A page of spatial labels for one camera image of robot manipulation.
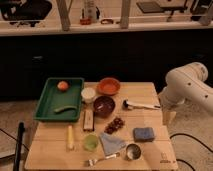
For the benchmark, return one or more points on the blue sponge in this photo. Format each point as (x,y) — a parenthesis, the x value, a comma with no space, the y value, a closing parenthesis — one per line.
(143,134)

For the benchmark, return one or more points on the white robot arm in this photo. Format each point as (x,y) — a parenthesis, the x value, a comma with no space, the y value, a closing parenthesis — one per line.
(187,82)

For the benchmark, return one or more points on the orange bowl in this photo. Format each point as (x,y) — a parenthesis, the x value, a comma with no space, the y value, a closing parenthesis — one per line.
(108,86)

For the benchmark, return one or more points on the purple bowl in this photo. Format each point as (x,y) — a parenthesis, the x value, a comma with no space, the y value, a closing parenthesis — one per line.
(103,106)

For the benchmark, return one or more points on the white cup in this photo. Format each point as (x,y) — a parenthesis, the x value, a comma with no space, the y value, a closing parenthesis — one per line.
(88,94)

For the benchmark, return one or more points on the wooden block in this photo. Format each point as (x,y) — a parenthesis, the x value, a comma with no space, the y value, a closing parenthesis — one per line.
(88,124)

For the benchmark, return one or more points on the bunch of dark grapes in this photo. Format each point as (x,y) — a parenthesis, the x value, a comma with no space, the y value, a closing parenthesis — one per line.
(115,125)

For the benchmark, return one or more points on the orange fruit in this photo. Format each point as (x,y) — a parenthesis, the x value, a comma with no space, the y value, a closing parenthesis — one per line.
(63,86)

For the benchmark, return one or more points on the green chili pepper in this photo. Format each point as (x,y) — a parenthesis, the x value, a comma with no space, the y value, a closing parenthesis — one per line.
(64,108)

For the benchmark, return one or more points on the green tray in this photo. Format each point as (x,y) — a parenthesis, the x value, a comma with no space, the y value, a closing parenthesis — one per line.
(52,98)

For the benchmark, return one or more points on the green cup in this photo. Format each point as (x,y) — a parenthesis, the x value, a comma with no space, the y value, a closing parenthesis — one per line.
(90,142)

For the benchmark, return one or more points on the corn cob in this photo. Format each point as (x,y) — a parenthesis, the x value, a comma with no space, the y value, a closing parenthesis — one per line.
(70,138)

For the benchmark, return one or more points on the blue cloth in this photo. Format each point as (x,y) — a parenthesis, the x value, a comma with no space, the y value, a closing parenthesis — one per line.
(111,144)

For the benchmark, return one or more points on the metal cup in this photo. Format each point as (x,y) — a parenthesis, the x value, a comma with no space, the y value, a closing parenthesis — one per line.
(133,152)

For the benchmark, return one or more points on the metal fork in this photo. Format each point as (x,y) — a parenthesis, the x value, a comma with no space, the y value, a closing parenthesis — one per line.
(92,162)

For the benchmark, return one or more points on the black stand pole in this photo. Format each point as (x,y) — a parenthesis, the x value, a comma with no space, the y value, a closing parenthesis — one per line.
(18,148)

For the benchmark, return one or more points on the black office chair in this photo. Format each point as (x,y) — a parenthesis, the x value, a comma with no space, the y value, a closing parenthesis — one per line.
(31,11)

